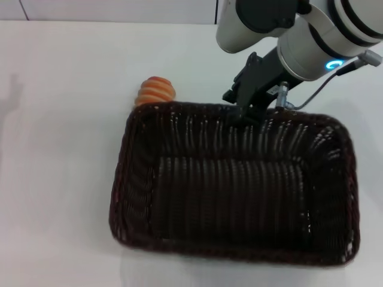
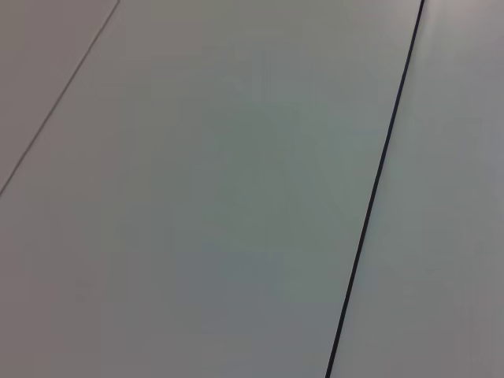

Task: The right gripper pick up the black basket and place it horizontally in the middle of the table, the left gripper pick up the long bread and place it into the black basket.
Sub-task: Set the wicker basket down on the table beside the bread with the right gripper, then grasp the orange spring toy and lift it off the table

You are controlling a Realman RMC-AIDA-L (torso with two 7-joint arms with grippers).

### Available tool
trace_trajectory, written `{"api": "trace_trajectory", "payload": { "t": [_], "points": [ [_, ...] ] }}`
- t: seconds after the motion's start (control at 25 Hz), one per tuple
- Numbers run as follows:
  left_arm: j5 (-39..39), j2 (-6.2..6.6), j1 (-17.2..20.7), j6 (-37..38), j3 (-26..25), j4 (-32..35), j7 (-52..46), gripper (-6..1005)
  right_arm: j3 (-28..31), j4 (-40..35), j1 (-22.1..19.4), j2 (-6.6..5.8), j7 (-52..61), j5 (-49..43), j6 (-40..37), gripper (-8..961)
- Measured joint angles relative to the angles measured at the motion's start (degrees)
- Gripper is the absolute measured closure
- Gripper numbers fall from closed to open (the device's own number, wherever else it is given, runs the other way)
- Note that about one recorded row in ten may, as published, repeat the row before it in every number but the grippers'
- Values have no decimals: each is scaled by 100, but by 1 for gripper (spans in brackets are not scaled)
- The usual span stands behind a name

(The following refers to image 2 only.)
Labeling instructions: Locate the thin black wall joint strip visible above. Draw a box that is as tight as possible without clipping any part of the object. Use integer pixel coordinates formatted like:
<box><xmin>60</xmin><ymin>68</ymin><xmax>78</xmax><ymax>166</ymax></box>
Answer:
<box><xmin>324</xmin><ymin>0</ymin><xmax>428</xmax><ymax>378</ymax></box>

